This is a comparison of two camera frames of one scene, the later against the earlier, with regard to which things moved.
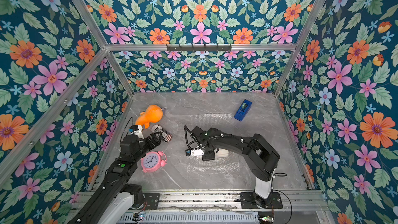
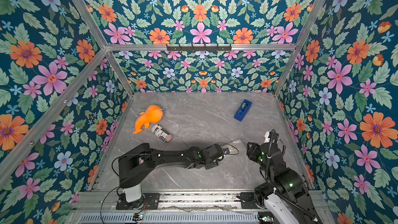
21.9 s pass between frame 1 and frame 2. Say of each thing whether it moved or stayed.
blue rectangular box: stayed
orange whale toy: stayed
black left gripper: moved
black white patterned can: stayed
